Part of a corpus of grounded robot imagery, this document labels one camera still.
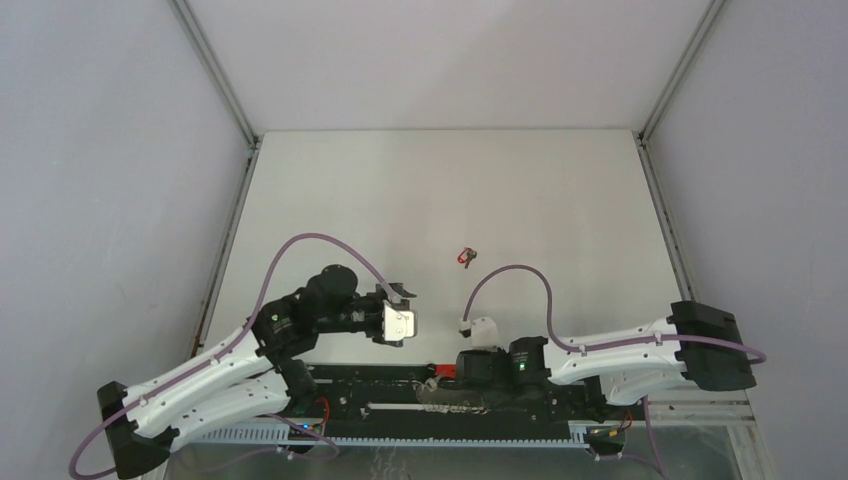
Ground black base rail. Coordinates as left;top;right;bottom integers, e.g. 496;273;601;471
279;364;644;446

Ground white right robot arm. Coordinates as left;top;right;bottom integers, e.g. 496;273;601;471
455;300;761;418

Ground grey aluminium frame rail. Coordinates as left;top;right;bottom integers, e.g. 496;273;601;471
632;1;730;300

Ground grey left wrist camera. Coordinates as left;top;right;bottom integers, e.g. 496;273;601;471
383;301;417;346

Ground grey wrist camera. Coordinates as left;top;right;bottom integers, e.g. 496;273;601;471
459;317;501;354
383;301;417;346

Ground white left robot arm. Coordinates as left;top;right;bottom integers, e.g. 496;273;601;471
97;264;416;479

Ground white slotted cable duct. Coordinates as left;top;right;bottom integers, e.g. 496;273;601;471
198;422;624;449

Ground left aluminium frame post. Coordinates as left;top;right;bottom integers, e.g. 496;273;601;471
168;0;260;149

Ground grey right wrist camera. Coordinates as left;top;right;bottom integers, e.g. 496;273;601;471
459;317;501;354

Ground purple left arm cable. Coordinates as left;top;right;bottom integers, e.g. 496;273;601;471
68;232;407;480

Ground key with red tag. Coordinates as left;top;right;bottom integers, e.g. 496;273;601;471
457;247;478;269

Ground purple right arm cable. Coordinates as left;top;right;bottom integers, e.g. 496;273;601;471
461;264;768;366

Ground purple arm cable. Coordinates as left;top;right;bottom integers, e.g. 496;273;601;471
461;264;768;366
68;232;407;480

